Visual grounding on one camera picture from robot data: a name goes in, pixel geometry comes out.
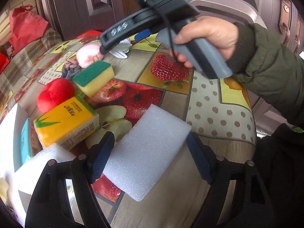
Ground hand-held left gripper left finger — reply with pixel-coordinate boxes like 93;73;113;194
25;131;116;228

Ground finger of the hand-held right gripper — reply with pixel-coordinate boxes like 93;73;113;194
135;29;153;41
99;32;120;54

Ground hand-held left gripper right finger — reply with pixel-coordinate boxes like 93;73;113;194
186;132;276;228

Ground pink pompom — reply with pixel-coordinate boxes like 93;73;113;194
76;43;105;68

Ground green and yellow sponge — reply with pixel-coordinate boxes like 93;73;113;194
72;61;115;98

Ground white foam block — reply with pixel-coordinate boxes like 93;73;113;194
103;104;192;202
14;142;77;195

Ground yellow tissue pack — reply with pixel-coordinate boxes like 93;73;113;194
33;94;100;150

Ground red plush heart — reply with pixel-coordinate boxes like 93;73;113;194
37;78;76;114

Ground white cardboard box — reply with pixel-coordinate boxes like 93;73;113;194
0;103;34;221

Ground person's right forearm green sleeve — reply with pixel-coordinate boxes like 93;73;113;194
226;22;304;127

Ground person's right hand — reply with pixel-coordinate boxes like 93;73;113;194
174;17;239;68

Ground red plastic packet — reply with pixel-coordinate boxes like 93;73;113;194
76;30;102;43

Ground white flower ornament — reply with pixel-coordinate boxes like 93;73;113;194
112;38;132;59

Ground fruit print tablecloth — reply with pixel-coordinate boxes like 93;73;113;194
0;30;258;228

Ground red plastic bag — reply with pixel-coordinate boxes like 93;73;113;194
8;5;49;56

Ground plaid sofa cover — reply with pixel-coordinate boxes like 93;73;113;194
0;28;64;105

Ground person's dark clothing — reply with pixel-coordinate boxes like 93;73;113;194
252;123;304;228

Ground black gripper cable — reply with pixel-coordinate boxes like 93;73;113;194
147;0;177;61

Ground purple and blue hair ties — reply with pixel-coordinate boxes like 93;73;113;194
61;59;82;79

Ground brass door handle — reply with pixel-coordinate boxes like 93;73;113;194
275;0;301;55

